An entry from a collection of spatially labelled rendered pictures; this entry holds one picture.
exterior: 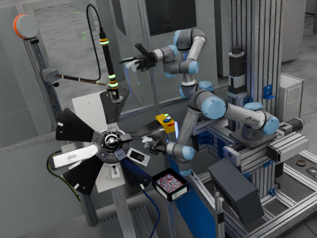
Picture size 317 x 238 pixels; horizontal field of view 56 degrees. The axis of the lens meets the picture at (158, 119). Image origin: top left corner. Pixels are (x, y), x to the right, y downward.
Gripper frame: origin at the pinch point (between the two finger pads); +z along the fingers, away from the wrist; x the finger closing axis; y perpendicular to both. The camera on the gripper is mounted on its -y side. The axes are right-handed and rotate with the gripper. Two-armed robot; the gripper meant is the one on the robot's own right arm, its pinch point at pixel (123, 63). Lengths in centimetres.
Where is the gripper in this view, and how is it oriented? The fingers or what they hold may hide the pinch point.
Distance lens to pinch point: 176.5
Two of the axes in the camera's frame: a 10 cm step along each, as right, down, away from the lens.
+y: 1.5, 8.6, 4.9
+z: -8.6, 3.6, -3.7
